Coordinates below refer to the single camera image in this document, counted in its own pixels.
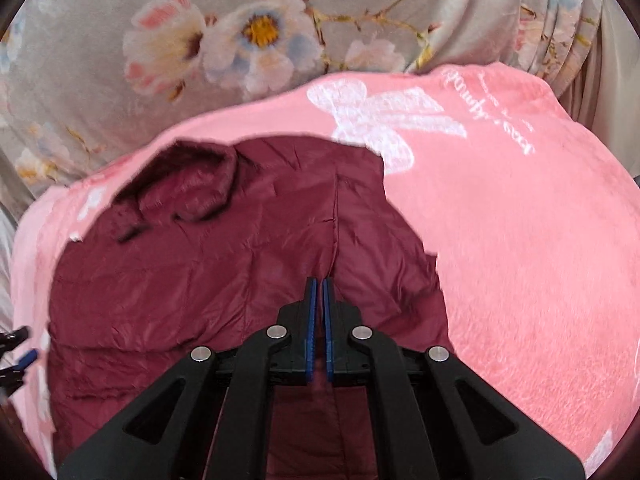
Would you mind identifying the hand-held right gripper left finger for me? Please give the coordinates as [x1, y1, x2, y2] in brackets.
[57, 276, 321, 480]

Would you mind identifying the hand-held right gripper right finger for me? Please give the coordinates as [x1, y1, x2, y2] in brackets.
[322, 276, 586, 480]

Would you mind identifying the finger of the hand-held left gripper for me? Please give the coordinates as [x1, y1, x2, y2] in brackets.
[0, 349, 40, 393]
[0, 326, 32, 351]

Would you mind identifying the maroon puffer jacket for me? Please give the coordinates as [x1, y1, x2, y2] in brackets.
[47, 135, 456, 480]

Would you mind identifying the pink fleece blanket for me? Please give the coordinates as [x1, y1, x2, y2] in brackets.
[10, 62, 638, 480]

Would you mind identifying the grey floral blanket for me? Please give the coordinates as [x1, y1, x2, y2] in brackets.
[0, 0, 603, 201]

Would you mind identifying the beige cloth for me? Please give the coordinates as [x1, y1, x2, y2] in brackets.
[555, 0, 640, 146]

